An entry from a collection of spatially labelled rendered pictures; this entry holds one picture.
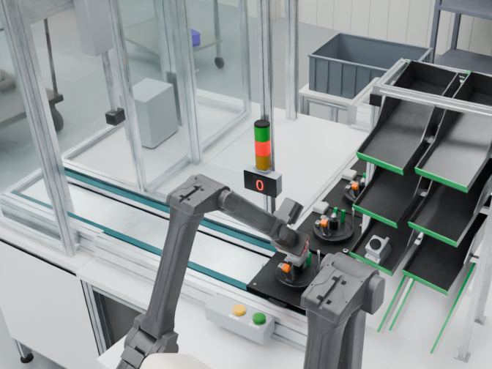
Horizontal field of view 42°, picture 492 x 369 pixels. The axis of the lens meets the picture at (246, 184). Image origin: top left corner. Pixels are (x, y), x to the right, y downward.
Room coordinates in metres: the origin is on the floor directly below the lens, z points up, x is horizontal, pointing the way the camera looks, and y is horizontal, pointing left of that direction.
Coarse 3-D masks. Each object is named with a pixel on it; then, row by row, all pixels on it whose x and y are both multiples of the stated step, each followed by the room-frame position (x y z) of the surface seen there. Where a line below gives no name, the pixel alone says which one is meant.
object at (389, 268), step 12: (408, 216) 1.41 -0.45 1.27; (372, 228) 1.41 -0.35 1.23; (384, 228) 1.40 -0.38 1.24; (396, 228) 1.39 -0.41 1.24; (408, 228) 1.38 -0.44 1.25; (360, 240) 1.37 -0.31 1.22; (396, 240) 1.35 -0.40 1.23; (408, 240) 1.34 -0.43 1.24; (360, 252) 1.35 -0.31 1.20; (396, 252) 1.32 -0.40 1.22; (372, 264) 1.29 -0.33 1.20; (384, 264) 1.29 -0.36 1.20; (396, 264) 1.27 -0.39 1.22
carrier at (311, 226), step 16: (320, 208) 1.84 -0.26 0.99; (336, 208) 1.77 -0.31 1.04; (352, 208) 1.72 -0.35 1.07; (304, 224) 1.78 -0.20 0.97; (320, 224) 1.74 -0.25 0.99; (336, 224) 1.71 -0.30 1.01; (352, 224) 1.72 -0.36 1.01; (320, 240) 1.68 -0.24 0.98; (336, 240) 1.66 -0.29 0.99; (352, 240) 1.68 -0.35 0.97
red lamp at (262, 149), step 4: (256, 144) 1.70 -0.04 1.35; (260, 144) 1.70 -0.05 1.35; (264, 144) 1.70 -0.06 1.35; (268, 144) 1.70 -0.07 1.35; (256, 148) 1.70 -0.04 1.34; (260, 148) 1.70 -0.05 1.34; (264, 148) 1.70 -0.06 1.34; (268, 148) 1.70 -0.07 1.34; (256, 152) 1.70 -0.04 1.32; (260, 152) 1.70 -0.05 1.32; (264, 152) 1.69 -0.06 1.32; (268, 152) 1.70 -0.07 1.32
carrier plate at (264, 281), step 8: (272, 256) 1.62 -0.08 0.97; (280, 256) 1.61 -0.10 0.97; (312, 256) 1.61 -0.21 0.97; (320, 256) 1.60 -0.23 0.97; (272, 264) 1.58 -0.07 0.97; (320, 264) 1.56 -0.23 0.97; (264, 272) 1.54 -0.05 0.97; (272, 272) 1.54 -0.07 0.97; (256, 280) 1.50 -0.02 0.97; (264, 280) 1.50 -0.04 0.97; (272, 280) 1.50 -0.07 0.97; (248, 288) 1.48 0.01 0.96; (256, 288) 1.47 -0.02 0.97; (264, 288) 1.46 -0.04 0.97; (272, 288) 1.46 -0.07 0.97; (280, 288) 1.46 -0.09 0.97; (264, 296) 1.44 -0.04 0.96; (272, 296) 1.43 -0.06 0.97; (280, 296) 1.43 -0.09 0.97; (288, 296) 1.43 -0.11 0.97; (296, 296) 1.43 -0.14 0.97; (288, 304) 1.40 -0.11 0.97; (296, 304) 1.39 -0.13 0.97; (304, 312) 1.37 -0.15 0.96
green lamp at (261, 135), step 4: (256, 128) 1.70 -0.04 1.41; (260, 128) 1.70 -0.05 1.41; (264, 128) 1.70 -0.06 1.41; (268, 128) 1.70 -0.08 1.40; (256, 132) 1.70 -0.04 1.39; (260, 132) 1.70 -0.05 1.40; (264, 132) 1.70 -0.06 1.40; (268, 132) 1.70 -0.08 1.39; (256, 136) 1.70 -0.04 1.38; (260, 136) 1.70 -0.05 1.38; (264, 136) 1.70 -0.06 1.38; (268, 136) 1.70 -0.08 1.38; (256, 140) 1.70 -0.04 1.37; (260, 140) 1.70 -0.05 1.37; (264, 140) 1.70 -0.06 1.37; (268, 140) 1.70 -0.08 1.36
